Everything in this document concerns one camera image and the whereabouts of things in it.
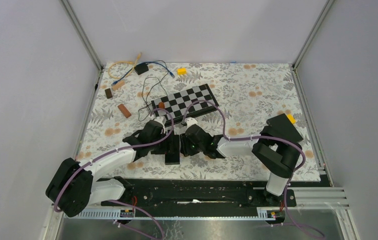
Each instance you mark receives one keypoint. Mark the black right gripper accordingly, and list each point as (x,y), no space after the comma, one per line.
(185,149)

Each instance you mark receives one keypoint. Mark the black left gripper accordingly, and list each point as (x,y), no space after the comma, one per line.
(161,151)

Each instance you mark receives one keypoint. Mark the small black network switch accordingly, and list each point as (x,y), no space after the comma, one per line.
(172,151)

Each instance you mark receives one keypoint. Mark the black power adapter with cable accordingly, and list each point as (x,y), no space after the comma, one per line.
(144,112)

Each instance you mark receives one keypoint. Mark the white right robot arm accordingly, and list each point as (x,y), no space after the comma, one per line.
(277,148)

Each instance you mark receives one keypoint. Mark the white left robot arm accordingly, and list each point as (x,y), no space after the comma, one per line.
(76,185)

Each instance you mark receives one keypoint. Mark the orange piece on checkerboard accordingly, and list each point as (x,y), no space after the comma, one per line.
(161,105)

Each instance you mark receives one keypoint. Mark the black white checkerboard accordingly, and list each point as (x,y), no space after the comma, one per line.
(193,102)

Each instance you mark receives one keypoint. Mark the reddish brown wooden block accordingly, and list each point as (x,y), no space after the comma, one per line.
(123,109)

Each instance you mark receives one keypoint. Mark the light tan wooden block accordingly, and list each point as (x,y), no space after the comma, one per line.
(118,85)

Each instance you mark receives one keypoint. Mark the dark brown wooden block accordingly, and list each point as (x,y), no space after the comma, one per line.
(108,93)

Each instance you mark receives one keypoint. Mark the floral patterned table mat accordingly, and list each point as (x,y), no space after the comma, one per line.
(248,94)

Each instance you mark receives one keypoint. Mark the yellow block at right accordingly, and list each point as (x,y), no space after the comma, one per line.
(291,118)

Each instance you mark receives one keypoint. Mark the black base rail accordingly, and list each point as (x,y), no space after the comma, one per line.
(162,197)

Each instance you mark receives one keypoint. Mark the yellow block near wall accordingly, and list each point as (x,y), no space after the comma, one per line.
(181,71)

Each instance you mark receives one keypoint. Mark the slotted cable duct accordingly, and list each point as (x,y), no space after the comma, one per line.
(125,213)

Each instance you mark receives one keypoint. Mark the large black network switch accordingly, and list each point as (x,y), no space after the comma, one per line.
(280,126)

